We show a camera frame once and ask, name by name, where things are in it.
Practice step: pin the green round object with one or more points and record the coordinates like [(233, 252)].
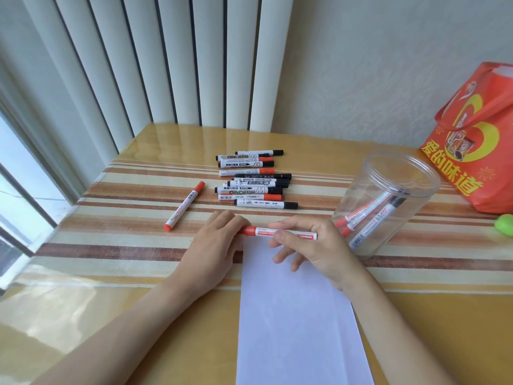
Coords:
[(505, 225)]

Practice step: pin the red printed gift bag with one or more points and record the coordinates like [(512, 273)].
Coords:
[(477, 156)]

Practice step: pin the white vertical blinds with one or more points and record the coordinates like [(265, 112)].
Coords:
[(160, 60)]

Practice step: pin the person's left fingers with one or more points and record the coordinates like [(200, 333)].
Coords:
[(230, 222)]

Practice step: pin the person's right forearm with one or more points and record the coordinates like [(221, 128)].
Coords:
[(392, 336)]

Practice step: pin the person's left forearm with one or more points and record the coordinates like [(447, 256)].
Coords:
[(132, 336)]

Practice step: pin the person's left hand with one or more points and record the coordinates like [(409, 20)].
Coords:
[(208, 256)]

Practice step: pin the striped table runner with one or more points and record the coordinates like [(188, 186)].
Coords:
[(120, 220)]

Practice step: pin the clear plastic jar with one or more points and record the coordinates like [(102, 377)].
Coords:
[(400, 176)]

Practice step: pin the person's right middle finger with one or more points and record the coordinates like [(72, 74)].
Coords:
[(283, 255)]

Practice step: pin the window frame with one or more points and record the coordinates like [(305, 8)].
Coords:
[(24, 196)]

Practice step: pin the person's right thumb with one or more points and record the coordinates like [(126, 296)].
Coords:
[(282, 238)]

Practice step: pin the person's right hand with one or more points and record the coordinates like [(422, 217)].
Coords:
[(324, 252)]

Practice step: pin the row of whiteboard markers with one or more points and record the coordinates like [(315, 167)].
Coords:
[(252, 182)]

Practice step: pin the red capped whiteboard marker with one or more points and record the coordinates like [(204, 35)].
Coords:
[(260, 231), (184, 206), (366, 218), (360, 210)]

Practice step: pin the black capped whiteboard marker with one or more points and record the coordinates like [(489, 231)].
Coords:
[(376, 224)]

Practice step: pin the white paper sheet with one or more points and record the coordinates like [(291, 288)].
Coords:
[(296, 328)]

